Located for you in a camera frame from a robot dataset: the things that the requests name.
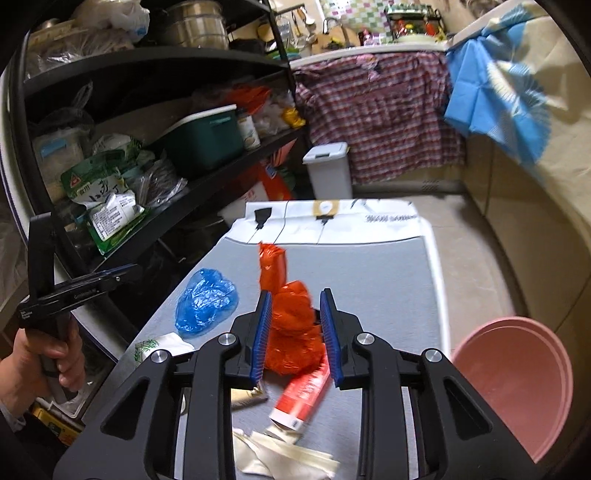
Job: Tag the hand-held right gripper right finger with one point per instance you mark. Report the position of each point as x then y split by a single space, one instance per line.
330 341

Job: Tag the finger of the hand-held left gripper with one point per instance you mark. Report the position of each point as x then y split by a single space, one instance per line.
127 277
111 272

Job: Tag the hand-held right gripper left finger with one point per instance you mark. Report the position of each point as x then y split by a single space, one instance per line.
263 332

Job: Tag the orange plastic bag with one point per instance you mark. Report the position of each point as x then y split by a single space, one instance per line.
291 318

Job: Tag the pink plastic basin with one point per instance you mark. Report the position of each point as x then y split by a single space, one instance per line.
512 383

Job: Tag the white lidded trash bin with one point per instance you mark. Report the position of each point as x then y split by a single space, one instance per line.
330 170

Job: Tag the person's left hand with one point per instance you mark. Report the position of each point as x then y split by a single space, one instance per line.
27 350

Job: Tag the green packet with white label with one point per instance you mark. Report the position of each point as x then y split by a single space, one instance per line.
115 219

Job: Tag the red toothpaste tube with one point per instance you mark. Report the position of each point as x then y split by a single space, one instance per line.
300 392

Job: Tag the blue plastic bag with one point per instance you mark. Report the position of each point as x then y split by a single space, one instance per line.
205 300

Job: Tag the beige crumpled wrapper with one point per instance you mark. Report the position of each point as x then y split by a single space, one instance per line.
247 398

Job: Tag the white tissue with green print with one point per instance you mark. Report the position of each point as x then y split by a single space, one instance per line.
161 346

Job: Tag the grey ironing board table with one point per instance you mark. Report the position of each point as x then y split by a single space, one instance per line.
378 277

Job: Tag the large green white food bag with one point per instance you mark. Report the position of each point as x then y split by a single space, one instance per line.
92 182

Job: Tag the white torn paper pieces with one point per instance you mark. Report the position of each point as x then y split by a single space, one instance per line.
277 454

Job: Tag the orange printed sack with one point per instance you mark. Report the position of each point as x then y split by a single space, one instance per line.
272 184

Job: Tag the green cooler box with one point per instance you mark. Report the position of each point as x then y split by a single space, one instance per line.
205 138

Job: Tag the small printed can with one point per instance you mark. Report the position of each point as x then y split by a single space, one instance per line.
249 131

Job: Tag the black shelf rack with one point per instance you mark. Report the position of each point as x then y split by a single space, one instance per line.
152 64

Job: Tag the yellow plastic item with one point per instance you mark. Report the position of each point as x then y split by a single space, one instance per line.
293 117

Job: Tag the orange bag on shelf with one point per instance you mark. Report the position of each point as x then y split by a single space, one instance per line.
251 98

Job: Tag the red plaid shirt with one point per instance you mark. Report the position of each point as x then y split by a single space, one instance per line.
383 115

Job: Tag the white plastic bag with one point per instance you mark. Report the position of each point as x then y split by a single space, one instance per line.
117 18

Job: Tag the stainless steel pot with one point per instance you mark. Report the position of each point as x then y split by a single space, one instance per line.
194 25

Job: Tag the black pan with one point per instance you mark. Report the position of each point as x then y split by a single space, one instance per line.
247 45

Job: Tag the blue patterned cloth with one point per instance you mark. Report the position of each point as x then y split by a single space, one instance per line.
475 97

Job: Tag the white kitchen counter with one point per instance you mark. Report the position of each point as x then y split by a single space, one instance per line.
369 48

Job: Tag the chrome kitchen faucet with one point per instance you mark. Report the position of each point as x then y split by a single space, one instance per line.
333 28

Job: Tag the beige cloth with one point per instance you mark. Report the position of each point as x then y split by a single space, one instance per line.
570 115

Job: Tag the black spice rack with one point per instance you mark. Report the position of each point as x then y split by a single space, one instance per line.
415 21

